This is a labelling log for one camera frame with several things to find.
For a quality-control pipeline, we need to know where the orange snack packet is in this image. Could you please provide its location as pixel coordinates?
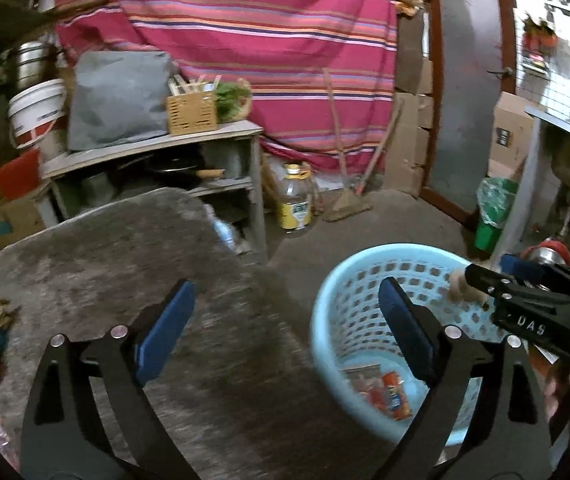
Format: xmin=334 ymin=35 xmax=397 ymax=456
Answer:
xmin=381 ymin=370 xmax=412 ymax=420

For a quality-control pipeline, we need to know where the brown paper ball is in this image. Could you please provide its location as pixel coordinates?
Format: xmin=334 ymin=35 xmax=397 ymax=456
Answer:
xmin=448 ymin=268 xmax=487 ymax=304

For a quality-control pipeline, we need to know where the grey shaggy table rug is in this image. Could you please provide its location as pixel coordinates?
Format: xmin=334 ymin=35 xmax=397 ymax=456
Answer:
xmin=0 ymin=190 xmax=391 ymax=479

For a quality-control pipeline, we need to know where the light blue plastic basket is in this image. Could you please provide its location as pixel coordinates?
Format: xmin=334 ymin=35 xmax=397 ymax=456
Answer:
xmin=310 ymin=243 xmax=506 ymax=444

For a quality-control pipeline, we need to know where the cardboard box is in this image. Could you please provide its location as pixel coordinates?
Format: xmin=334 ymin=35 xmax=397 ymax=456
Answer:
xmin=488 ymin=92 xmax=534 ymax=179

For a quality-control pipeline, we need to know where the straw broom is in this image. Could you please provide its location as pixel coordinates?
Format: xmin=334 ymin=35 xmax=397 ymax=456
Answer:
xmin=322 ymin=66 xmax=407 ymax=224

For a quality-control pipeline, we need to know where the red plastic basin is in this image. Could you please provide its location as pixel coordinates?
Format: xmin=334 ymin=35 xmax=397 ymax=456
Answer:
xmin=0 ymin=150 xmax=41 ymax=200

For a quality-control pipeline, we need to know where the yellow label oil bottle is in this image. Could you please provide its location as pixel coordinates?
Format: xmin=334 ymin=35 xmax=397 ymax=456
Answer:
xmin=277 ymin=162 xmax=312 ymax=232

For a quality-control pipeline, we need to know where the wooden framed door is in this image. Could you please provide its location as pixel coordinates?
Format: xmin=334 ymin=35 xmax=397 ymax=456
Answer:
xmin=421 ymin=0 xmax=516 ymax=226

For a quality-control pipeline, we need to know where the white side table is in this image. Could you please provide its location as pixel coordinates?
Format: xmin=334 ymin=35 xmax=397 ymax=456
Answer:
xmin=40 ymin=120 xmax=268 ymax=262

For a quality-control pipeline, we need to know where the white plastic bucket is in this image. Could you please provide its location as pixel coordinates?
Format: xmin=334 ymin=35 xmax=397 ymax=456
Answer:
xmin=7 ymin=78 xmax=67 ymax=150

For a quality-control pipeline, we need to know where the green leafy vegetable bag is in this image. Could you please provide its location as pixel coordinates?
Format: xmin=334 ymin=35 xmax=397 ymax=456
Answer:
xmin=215 ymin=78 xmax=253 ymax=124

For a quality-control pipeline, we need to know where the red striped hanging cloth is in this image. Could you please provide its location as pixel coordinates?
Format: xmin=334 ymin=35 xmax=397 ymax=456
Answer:
xmin=57 ymin=0 xmax=397 ymax=174

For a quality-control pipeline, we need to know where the steel stock pot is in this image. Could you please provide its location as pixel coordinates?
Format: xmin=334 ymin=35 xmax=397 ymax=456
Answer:
xmin=9 ymin=41 xmax=58 ymax=92

